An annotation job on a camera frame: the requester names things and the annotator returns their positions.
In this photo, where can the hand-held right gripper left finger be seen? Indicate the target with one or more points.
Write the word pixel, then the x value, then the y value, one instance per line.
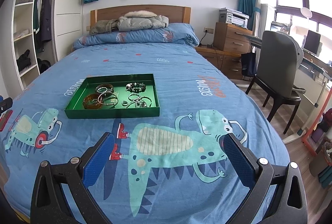
pixel 99 159

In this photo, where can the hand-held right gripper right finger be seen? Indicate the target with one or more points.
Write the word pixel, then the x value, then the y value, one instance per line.
pixel 238 159

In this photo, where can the green jewelry tray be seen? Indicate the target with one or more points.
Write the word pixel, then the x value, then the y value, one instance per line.
pixel 111 112

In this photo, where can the large plain silver bangle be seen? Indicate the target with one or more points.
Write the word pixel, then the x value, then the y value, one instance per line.
pixel 117 100

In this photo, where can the small metal pendant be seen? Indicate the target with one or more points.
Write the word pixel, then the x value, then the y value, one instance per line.
pixel 142 104

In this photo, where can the red phone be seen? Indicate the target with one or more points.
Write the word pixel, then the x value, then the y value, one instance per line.
pixel 5 120

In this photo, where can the black bag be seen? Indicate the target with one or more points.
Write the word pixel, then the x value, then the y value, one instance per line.
pixel 23 60

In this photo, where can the amber bangle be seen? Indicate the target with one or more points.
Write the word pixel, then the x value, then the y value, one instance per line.
pixel 89 105

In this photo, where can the black backpack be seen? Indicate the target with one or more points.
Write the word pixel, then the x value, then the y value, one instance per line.
pixel 44 65

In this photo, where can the dark brown bangle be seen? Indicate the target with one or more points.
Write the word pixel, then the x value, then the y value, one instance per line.
pixel 110 89

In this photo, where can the folded white cloth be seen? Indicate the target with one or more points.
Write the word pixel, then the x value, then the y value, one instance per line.
pixel 20 33

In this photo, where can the twisted silver bangle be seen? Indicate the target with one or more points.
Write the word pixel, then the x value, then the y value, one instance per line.
pixel 148 103

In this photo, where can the woven basket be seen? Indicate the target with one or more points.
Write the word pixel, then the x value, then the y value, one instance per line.
pixel 317 164

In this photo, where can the teal foam mats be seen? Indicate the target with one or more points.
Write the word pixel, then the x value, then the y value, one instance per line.
pixel 325 173

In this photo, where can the hanging dark clothes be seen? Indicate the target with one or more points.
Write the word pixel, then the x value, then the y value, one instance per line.
pixel 44 18

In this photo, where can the dark tote bag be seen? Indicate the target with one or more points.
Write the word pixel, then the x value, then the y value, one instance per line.
pixel 249 64

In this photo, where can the low wooden nightstand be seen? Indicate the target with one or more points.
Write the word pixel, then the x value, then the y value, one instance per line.
pixel 223 60

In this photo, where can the grey chair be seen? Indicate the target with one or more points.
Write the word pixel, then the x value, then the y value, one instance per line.
pixel 275 63

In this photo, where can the blue dinosaur print bed sheet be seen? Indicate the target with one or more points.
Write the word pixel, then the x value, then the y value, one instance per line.
pixel 168 78

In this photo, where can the white wardrobe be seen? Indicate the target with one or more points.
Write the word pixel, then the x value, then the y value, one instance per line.
pixel 70 5

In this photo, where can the wooden drawer cabinet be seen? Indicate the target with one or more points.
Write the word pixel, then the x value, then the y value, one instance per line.
pixel 230 37

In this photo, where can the olive fleece jacket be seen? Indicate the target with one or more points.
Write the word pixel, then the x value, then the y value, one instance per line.
pixel 102 26

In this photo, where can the folded blue duvet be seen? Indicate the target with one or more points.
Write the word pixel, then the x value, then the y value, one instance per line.
pixel 145 35

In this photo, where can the computer monitor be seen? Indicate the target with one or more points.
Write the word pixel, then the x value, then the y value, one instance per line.
pixel 312 42

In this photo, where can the wooden headboard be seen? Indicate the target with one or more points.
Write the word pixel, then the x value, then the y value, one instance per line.
pixel 109 12

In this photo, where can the white printer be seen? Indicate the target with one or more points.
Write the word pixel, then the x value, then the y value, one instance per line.
pixel 233 17

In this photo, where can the grey puffer jacket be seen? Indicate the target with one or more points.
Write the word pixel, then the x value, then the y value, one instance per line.
pixel 142 22

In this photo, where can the white tall appliance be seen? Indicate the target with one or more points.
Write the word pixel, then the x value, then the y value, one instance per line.
pixel 267 17

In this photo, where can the round white lamp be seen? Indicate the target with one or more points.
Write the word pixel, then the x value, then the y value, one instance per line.
pixel 306 13

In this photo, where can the orange metal frame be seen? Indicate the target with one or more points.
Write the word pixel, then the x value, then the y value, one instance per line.
pixel 308 142

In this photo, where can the wall power socket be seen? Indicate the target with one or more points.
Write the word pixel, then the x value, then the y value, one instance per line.
pixel 208 30

